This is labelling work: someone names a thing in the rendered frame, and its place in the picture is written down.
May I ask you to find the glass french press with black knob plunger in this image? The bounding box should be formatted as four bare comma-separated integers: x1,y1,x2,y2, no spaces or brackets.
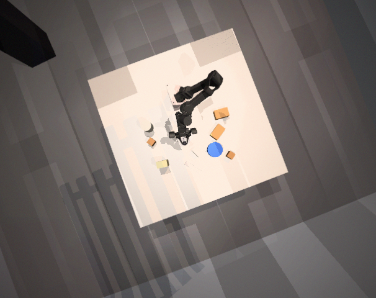
180,137,190,148

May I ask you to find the orange block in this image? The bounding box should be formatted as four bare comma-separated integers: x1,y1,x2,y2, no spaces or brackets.
213,107,230,120
210,124,225,140

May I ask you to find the blue cylinder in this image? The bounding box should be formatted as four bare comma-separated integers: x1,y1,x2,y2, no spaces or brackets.
207,142,223,157

